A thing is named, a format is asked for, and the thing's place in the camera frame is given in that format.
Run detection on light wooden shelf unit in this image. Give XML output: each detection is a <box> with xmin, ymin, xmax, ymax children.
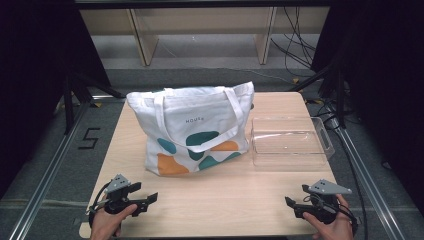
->
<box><xmin>79</xmin><ymin>6</ymin><xmax>331</xmax><ymax>67</ymax></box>

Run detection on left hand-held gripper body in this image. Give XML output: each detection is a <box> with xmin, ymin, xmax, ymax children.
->
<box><xmin>104</xmin><ymin>173</ymin><xmax>135</xmax><ymax>215</ymax></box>

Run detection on person's right hand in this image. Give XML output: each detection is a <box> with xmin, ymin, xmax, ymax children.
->
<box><xmin>302</xmin><ymin>194</ymin><xmax>355</xmax><ymax>240</ymax></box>

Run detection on white tote bag coloured blobs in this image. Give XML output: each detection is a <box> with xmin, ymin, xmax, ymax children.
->
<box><xmin>126</xmin><ymin>81</ymin><xmax>255</xmax><ymax>177</ymax></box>

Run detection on clear plastic container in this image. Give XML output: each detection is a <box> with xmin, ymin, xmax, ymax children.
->
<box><xmin>250</xmin><ymin>116</ymin><xmax>336</xmax><ymax>172</ymax></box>

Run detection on bundle of black cables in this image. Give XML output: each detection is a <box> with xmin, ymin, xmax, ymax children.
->
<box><xmin>270</xmin><ymin>6</ymin><xmax>318</xmax><ymax>78</ymax></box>

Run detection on right hand-held gripper black cable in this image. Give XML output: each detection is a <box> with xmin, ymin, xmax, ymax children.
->
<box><xmin>336</xmin><ymin>202</ymin><xmax>360</xmax><ymax>236</ymax></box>

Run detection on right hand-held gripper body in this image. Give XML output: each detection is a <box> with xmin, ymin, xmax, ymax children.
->
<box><xmin>307</xmin><ymin>179</ymin><xmax>353</xmax><ymax>225</ymax></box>

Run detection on left hand-held gripper black cable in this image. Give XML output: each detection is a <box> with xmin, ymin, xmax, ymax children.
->
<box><xmin>87</xmin><ymin>181</ymin><xmax>113</xmax><ymax>231</ymax></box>

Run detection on hand-held gripper black cable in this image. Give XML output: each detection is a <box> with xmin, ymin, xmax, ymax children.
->
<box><xmin>336</xmin><ymin>202</ymin><xmax>360</xmax><ymax>236</ymax></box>
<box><xmin>87</xmin><ymin>181</ymin><xmax>113</xmax><ymax>231</ymax></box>

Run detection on thin white floor cable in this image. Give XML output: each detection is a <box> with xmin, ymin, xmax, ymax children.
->
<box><xmin>199</xmin><ymin>66</ymin><xmax>293</xmax><ymax>85</ymax></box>

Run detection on aluminium floor rail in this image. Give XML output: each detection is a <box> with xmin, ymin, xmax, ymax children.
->
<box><xmin>8</xmin><ymin>95</ymin><xmax>128</xmax><ymax>240</ymax></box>
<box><xmin>331</xmin><ymin>124</ymin><xmax>407</xmax><ymax>240</ymax></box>

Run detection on person's left hand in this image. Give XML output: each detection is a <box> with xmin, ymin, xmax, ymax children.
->
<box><xmin>89</xmin><ymin>203</ymin><xmax>138</xmax><ymax>240</ymax></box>

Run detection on black metal stand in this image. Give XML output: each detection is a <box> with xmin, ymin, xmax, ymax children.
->
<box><xmin>289</xmin><ymin>61</ymin><xmax>348</xmax><ymax>130</ymax></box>
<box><xmin>62</xmin><ymin>70</ymin><xmax>127</xmax><ymax>135</ymax></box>

